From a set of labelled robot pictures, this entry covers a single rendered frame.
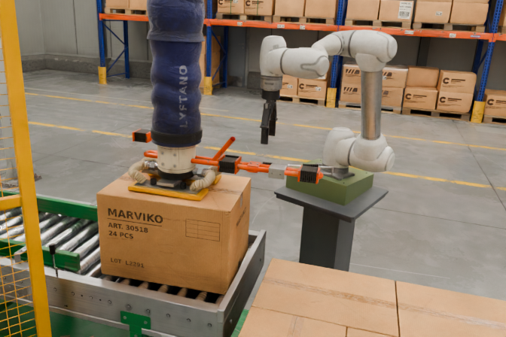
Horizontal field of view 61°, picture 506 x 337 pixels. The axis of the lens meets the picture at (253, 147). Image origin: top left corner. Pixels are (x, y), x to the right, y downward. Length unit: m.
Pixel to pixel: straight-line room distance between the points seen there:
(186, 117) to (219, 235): 0.51
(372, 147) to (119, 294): 1.39
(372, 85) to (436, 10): 6.69
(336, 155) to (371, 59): 0.60
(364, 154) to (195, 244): 1.01
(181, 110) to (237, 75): 8.91
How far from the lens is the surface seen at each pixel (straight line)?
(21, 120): 1.78
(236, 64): 10.69
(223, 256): 1.87
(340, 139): 2.41
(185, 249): 1.91
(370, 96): 2.20
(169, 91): 1.80
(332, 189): 2.40
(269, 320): 1.86
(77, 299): 2.12
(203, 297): 1.96
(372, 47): 2.08
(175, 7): 1.76
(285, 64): 1.66
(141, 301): 1.93
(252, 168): 1.84
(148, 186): 1.94
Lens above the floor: 1.71
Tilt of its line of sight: 17 degrees down
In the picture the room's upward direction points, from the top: 3 degrees clockwise
